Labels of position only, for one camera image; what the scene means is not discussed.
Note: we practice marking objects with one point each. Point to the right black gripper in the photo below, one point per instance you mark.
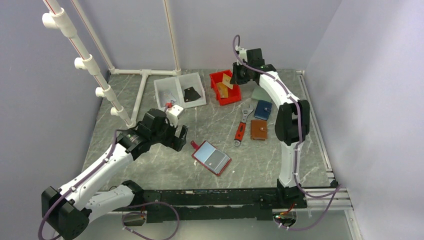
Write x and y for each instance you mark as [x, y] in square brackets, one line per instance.
[235, 79]

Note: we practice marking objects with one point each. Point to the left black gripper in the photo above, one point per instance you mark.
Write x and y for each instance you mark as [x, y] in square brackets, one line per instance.
[173, 141]

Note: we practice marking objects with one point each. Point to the orange credit card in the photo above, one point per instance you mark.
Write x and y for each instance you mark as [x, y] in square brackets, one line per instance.
[226, 81]

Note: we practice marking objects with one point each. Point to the red card holder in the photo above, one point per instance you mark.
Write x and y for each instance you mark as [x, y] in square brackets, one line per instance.
[210, 157]

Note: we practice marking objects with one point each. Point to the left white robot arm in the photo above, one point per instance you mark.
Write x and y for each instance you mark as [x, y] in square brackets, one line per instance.
[70, 208]

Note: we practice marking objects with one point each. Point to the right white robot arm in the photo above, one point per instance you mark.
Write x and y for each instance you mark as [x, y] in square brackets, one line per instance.
[292, 123]

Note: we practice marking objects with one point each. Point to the orange card in bin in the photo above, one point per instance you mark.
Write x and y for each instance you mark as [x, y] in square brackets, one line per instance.
[222, 90]

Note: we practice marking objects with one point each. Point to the green card holder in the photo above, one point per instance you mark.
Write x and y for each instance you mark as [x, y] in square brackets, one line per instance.
[260, 94]

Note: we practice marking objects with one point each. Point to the cards in white tray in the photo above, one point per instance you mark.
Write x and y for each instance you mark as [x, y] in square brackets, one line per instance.
[166, 97]

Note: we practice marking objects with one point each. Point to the blue card holder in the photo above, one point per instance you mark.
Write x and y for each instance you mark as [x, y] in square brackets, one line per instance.
[263, 110]

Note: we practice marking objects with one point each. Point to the brown card holder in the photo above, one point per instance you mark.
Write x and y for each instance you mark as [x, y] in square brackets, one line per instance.
[258, 130]

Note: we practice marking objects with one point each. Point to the white divided tray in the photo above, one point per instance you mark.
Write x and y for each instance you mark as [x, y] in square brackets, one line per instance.
[177, 84]

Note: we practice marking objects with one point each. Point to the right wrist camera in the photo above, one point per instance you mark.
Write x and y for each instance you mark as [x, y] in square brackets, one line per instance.
[241, 55]

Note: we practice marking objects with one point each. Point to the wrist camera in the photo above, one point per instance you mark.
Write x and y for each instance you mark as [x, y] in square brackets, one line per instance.
[173, 114]
[241, 55]

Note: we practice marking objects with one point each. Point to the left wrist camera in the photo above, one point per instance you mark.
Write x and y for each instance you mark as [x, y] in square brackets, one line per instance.
[173, 114]

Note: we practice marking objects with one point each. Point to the red handled adjustable wrench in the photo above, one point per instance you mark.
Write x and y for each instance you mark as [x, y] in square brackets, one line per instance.
[242, 125]

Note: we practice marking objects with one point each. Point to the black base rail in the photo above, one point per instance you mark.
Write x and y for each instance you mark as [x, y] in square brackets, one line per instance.
[216, 204]

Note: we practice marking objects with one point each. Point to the white pvc pipe frame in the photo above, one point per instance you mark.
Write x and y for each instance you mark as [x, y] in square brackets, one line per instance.
[57, 18]

